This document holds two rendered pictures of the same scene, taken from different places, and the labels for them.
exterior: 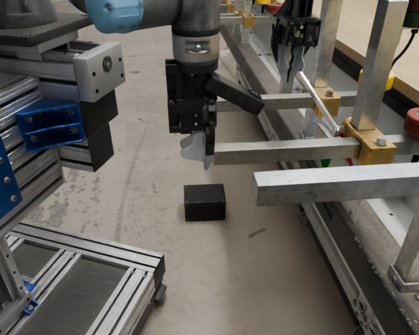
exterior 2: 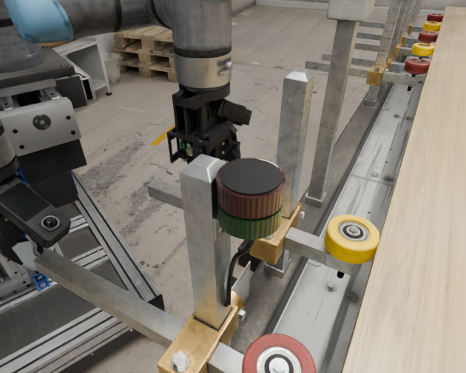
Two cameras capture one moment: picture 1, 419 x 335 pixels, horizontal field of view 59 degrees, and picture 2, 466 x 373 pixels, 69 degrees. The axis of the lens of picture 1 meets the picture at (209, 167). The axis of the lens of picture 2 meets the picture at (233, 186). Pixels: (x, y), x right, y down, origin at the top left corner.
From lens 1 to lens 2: 67 cm
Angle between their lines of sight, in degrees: 29
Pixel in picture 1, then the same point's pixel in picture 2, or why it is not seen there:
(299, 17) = (181, 132)
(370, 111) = (205, 306)
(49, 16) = (15, 64)
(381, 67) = (200, 259)
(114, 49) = (57, 108)
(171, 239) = not seen: hidden behind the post
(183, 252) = not seen: hidden behind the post
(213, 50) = not seen: outside the picture
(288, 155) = (98, 303)
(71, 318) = (61, 310)
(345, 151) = (158, 339)
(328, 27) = (283, 145)
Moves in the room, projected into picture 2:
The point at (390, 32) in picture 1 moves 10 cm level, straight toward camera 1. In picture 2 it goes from (195, 217) to (90, 256)
